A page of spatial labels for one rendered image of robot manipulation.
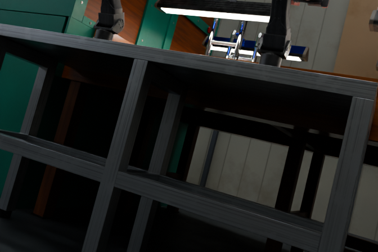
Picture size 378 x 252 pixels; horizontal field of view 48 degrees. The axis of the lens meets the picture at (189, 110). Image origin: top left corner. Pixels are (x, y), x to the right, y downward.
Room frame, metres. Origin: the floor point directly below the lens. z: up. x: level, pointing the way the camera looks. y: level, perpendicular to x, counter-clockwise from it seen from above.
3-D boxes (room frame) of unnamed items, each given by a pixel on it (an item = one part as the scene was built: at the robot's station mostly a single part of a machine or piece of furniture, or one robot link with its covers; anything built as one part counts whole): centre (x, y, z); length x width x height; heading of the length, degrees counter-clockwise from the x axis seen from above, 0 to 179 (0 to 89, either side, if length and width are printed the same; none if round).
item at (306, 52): (2.36, -0.27, 1.08); 0.62 x 0.08 x 0.07; 62
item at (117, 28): (1.46, 0.35, 0.77); 0.09 x 0.06 x 0.06; 66
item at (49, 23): (2.49, 0.51, 0.42); 1.36 x 0.55 x 0.84; 152
